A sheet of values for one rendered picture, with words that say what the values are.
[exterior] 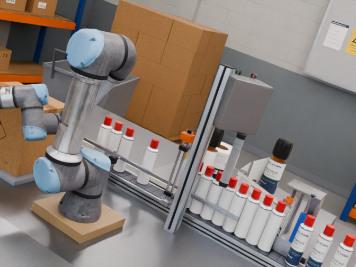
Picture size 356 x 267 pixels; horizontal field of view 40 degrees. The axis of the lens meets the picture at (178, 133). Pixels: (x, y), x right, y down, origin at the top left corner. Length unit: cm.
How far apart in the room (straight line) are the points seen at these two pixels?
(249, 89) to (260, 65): 478
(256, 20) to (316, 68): 105
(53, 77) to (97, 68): 280
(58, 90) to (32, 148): 231
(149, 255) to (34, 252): 39
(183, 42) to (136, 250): 383
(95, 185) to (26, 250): 31
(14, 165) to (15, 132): 13
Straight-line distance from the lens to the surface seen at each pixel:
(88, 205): 171
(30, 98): 172
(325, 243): 186
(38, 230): 169
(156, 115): 550
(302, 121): 634
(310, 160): 637
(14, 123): 193
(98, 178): 167
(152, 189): 210
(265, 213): 189
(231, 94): 170
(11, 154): 196
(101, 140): 219
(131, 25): 564
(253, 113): 178
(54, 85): 425
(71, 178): 159
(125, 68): 154
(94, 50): 142
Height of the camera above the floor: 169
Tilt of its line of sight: 15 degrees down
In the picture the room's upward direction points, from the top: 19 degrees clockwise
